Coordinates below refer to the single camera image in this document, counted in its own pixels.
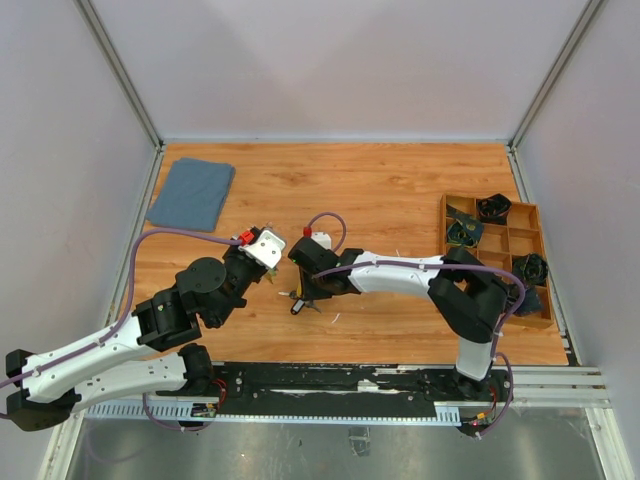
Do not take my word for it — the left aluminium frame post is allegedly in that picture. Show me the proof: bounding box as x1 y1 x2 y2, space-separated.
73 0 164 150

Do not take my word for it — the rolled dark patterned tie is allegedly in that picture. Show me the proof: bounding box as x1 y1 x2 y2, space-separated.
446 204 484 248

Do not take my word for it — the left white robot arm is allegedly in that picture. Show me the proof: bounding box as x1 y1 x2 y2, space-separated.
2 241 282 432

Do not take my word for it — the blue folded cloth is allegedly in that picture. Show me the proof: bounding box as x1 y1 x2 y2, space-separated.
146 158 236 232

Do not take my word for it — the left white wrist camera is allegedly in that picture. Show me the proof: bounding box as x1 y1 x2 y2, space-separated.
239 227 287 270

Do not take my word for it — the grey slotted cable duct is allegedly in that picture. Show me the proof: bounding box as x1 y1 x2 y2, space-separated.
84 397 462 427

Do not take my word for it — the rolled dark tie top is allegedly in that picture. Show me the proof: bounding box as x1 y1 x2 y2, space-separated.
476 193 512 225

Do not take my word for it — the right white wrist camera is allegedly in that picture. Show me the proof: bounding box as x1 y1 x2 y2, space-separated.
311 231 332 250

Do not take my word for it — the wooden compartment tray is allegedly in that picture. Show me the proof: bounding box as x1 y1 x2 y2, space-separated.
440 193 555 329

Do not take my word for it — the aluminium frame post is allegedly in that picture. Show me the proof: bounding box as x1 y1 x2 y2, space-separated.
73 0 164 150
507 0 608 153

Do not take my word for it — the black mounting base rail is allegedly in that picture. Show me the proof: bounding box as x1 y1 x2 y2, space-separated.
155 360 516 420

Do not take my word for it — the rolled dark tie right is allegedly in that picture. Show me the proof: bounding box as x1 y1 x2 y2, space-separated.
512 253 548 288

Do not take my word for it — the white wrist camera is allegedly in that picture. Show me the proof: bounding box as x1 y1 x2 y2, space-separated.
311 231 332 250
239 227 287 270

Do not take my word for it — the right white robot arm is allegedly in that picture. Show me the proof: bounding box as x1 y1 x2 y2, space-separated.
288 237 526 400

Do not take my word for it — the white tag key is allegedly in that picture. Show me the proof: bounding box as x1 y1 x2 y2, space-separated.
279 290 322 315

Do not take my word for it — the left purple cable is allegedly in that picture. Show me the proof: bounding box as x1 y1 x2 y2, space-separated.
0 226 251 463

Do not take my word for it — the large metal keyring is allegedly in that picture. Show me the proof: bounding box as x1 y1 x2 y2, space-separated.
264 267 279 284

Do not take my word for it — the right aluminium frame post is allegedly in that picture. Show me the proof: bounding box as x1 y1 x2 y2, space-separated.
507 0 608 153

